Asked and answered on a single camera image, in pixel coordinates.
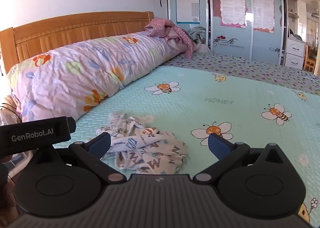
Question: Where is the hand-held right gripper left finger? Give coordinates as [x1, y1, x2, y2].
[31, 132, 127, 185]

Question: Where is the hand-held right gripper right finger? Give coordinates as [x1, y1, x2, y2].
[194, 132, 287, 185]

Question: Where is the white letter-print pajama top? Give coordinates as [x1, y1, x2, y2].
[96, 112, 188, 175]

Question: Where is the green bee-print bed mat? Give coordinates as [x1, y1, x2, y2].
[54, 66, 320, 223]

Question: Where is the rolled floral quilt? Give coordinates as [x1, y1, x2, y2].
[7, 31, 190, 122]

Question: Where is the sliding-door wardrobe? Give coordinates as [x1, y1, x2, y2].
[166, 0, 287, 67]

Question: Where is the grey patterned pillow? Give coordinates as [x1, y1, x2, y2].
[187, 26, 212, 52]

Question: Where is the wooden headboard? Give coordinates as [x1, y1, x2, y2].
[0, 11, 154, 76]

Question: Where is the wooden chair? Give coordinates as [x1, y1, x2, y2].
[304, 44, 316, 72]

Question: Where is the white drawer cabinet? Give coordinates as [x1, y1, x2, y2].
[285, 37, 306, 70]

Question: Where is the pink floral garment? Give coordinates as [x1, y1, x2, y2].
[145, 18, 194, 59]

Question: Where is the pink-framed paper poster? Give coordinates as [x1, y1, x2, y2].
[219, 0, 247, 29]
[252, 0, 275, 34]

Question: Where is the blue-framed paper sheet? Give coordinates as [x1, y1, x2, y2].
[175, 0, 200, 24]

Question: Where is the white corner shelf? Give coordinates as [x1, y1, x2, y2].
[285, 0, 299, 39]

